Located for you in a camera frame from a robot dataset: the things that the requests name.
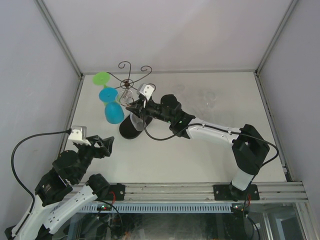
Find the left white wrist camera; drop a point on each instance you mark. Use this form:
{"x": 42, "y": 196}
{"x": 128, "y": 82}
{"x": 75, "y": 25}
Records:
{"x": 78, "y": 135}

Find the grey slotted cable duct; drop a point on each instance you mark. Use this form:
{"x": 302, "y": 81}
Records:
{"x": 157, "y": 208}

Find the green plastic wine glass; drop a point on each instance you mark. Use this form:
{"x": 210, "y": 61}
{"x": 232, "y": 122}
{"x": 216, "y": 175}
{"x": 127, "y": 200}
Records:
{"x": 103, "y": 83}

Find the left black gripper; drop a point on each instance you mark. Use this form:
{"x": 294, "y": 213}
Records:
{"x": 101, "y": 151}

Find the lying clear flute left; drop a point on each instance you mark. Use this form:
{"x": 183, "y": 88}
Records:
{"x": 184, "y": 96}

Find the lying clear flute right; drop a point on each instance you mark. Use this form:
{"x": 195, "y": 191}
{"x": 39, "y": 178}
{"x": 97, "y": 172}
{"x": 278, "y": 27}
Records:
{"x": 207, "y": 99}

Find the aluminium front rail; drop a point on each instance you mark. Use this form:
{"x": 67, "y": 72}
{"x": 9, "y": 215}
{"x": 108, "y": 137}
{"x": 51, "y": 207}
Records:
{"x": 269, "y": 192}

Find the blue plastic wine glass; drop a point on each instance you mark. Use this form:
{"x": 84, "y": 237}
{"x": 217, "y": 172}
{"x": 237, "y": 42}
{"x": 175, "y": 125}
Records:
{"x": 113, "y": 110}

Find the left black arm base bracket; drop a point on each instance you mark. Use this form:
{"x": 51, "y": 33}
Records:
{"x": 116, "y": 192}

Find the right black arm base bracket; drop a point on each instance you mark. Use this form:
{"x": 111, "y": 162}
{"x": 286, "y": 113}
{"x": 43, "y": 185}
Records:
{"x": 227, "y": 192}

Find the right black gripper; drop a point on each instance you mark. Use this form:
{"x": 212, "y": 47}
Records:
{"x": 137, "y": 110}

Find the copper wire wine glass rack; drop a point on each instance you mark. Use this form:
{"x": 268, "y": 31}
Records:
{"x": 128, "y": 83}

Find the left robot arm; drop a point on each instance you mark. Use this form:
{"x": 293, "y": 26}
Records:
{"x": 46, "y": 215}

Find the lying clear flute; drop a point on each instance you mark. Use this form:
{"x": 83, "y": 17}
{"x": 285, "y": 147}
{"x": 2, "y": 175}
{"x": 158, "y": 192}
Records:
{"x": 207, "y": 99}
{"x": 184, "y": 96}

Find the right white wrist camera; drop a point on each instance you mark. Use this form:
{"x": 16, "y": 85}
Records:
{"x": 146, "y": 90}

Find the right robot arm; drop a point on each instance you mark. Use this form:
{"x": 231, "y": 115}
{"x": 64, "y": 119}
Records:
{"x": 248, "y": 146}

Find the clear champagne flute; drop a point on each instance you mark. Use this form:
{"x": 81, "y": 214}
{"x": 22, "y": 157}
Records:
{"x": 133, "y": 121}

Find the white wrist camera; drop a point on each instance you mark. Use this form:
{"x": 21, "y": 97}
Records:
{"x": 146, "y": 90}
{"x": 78, "y": 135}

